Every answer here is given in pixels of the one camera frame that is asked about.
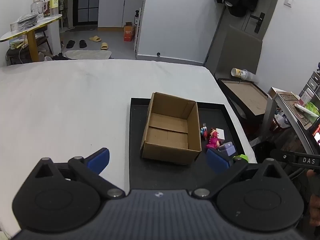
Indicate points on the small doll figure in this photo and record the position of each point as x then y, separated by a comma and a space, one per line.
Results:
213, 131

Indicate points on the bottle with yellow label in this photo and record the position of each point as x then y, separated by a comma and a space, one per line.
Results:
54, 5

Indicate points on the black framed brown board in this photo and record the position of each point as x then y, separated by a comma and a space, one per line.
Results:
246, 97

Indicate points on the dark spray bottle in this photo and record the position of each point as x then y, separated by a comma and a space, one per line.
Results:
137, 17

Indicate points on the black tray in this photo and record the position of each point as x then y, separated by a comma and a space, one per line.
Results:
140, 175

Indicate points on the glass jar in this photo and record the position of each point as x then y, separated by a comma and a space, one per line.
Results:
37, 5

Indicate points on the desktop drawer organizer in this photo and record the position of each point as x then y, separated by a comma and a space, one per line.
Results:
312, 85

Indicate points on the white light switch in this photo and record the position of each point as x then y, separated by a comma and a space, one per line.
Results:
290, 1

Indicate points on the orange cardboard box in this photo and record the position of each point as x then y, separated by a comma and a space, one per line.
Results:
128, 33

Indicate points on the purple toy box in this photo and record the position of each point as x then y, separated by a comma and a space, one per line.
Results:
227, 149

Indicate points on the stack of plates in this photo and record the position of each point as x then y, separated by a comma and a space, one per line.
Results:
26, 20

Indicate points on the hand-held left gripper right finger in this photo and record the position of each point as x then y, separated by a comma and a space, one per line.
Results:
217, 163

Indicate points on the red basket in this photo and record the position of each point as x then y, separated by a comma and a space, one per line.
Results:
277, 125

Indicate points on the green toy box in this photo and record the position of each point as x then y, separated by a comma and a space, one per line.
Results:
240, 158

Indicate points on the person's right hand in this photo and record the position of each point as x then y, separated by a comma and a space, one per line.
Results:
314, 200

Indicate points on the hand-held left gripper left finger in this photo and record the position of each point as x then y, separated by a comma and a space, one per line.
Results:
100, 158

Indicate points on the small white box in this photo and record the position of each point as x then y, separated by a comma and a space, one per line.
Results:
220, 133

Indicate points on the metal side table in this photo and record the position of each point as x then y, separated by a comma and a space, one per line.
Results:
287, 105

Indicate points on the brown cardboard box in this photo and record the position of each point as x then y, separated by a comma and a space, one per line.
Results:
170, 152

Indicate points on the yellow slipper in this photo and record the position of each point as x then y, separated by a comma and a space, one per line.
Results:
95, 39
104, 46

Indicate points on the pink pig toy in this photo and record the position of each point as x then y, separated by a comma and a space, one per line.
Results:
213, 143

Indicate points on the black stool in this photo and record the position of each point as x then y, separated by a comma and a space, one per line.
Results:
41, 41

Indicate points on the grey leaning board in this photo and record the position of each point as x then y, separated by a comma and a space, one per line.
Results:
240, 52

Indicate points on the paper cup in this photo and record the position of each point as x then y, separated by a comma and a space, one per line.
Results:
237, 73

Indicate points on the black framed glass door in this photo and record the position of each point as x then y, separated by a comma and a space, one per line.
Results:
86, 2

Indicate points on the white table with yellow leg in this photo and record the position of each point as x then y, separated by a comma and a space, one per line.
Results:
31, 42

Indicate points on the white cabinet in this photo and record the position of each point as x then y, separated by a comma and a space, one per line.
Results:
111, 11

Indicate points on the black slipper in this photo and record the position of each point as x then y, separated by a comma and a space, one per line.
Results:
70, 44
83, 43

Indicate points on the small colourful bottles toy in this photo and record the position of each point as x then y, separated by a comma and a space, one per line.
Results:
203, 132

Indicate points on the white floor mat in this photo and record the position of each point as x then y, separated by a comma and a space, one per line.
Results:
87, 54

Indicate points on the grey door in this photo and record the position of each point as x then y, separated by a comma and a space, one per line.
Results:
271, 2

